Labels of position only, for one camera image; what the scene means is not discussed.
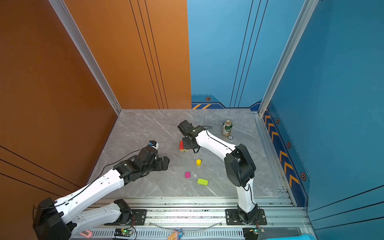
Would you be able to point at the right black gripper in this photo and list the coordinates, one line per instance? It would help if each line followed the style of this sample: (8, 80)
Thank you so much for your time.
(185, 146)

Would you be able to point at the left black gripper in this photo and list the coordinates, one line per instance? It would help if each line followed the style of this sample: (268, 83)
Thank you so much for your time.
(161, 167)

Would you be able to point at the lime green block front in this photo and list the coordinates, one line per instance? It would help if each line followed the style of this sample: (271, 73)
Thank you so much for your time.
(203, 182)

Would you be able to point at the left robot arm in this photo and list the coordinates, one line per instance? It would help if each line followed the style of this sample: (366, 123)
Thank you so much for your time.
(68, 216)

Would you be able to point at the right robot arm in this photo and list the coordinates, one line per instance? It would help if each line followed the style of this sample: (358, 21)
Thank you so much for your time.
(240, 167)

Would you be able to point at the yellow cylinder block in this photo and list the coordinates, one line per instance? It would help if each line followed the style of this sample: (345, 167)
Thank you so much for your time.
(198, 162)

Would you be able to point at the green beverage can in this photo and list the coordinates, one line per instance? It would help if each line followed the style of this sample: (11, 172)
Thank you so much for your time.
(227, 128)

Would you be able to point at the left circuit board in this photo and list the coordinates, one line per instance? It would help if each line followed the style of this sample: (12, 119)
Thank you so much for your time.
(124, 233)

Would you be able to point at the circuit board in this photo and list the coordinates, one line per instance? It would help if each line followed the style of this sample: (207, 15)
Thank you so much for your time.
(257, 230)
(124, 233)

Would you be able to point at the colourful snack wrapper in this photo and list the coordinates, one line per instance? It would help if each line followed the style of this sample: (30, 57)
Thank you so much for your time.
(176, 235)

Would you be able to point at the right circuit board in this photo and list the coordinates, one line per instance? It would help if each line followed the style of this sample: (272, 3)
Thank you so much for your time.
(257, 230)

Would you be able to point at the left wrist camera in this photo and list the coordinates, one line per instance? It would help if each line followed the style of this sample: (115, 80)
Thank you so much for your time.
(154, 144)

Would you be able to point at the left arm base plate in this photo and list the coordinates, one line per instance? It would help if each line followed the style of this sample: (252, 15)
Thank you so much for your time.
(135, 217)

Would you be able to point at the aluminium front rail frame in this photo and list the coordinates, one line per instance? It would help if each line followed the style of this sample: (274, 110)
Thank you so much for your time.
(203, 213)

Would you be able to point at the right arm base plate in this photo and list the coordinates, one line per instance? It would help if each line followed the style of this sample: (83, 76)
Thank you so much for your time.
(238, 217)

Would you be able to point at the pink handled tool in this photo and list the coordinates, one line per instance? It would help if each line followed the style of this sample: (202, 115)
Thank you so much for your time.
(87, 234)

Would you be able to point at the left aluminium corner post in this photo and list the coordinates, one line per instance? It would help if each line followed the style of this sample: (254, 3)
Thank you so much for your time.
(76, 36)

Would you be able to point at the aluminium corner post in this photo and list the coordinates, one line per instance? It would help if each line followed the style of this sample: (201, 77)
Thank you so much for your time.
(300, 25)
(76, 36)

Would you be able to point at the right aluminium corner post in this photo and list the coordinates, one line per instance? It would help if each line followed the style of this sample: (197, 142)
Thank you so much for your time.
(300, 25)

